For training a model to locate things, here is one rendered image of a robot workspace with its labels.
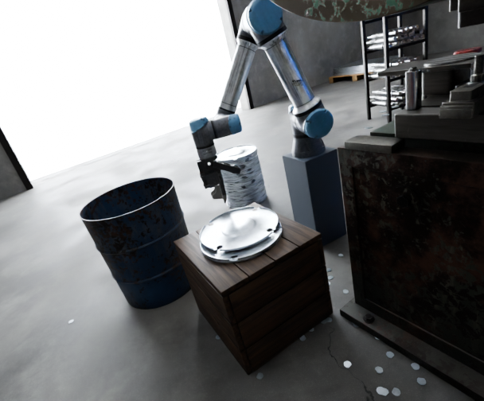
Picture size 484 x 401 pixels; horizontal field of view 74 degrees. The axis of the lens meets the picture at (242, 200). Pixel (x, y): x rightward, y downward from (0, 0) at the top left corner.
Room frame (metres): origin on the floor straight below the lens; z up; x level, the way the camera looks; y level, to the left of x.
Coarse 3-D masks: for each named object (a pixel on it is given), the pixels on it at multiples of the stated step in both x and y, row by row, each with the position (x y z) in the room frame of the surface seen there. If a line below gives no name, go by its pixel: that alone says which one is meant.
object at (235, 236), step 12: (216, 216) 1.14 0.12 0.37; (228, 216) 1.12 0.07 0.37; (240, 216) 1.09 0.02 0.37; (252, 216) 1.07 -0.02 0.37; (264, 216) 1.04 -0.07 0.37; (276, 216) 1.02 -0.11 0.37; (204, 228) 1.07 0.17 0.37; (216, 228) 1.05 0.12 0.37; (228, 228) 1.01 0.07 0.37; (240, 228) 0.99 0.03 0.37; (252, 228) 0.98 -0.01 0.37; (264, 228) 0.96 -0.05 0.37; (204, 240) 0.99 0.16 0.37; (216, 240) 0.96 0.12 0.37; (228, 240) 0.94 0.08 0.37; (240, 240) 0.92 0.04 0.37; (252, 240) 0.90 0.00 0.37
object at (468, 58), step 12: (420, 60) 0.97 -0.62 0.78; (432, 60) 0.88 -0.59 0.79; (444, 60) 0.83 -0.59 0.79; (456, 60) 0.79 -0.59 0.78; (468, 60) 0.78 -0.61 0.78; (384, 72) 0.94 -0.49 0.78; (396, 72) 0.90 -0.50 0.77; (432, 72) 0.84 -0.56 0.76; (444, 72) 0.81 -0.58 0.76; (456, 72) 0.81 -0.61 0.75; (468, 72) 0.84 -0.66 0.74; (432, 84) 0.84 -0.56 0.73; (444, 84) 0.81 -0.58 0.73; (456, 84) 0.81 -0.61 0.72
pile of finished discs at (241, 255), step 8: (280, 224) 0.96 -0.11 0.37; (272, 232) 0.93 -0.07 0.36; (280, 232) 0.91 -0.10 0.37; (264, 240) 0.90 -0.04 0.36; (272, 240) 0.89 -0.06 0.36; (208, 248) 0.94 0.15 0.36; (248, 248) 0.88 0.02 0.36; (256, 248) 0.86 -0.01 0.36; (264, 248) 0.84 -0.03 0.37; (208, 256) 0.89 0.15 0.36; (216, 256) 0.88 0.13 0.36; (224, 256) 0.87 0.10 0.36; (232, 256) 0.87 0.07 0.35; (240, 256) 0.84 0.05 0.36; (248, 256) 0.83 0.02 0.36; (256, 256) 0.83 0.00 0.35
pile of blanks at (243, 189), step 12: (252, 156) 1.96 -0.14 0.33; (240, 168) 1.93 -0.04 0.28; (252, 168) 1.94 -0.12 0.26; (228, 180) 1.96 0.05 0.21; (240, 180) 1.92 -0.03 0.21; (252, 180) 1.95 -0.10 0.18; (228, 192) 1.98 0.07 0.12; (240, 192) 1.92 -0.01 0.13; (252, 192) 1.92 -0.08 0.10; (264, 192) 1.99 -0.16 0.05; (228, 204) 2.00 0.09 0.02; (240, 204) 1.94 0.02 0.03
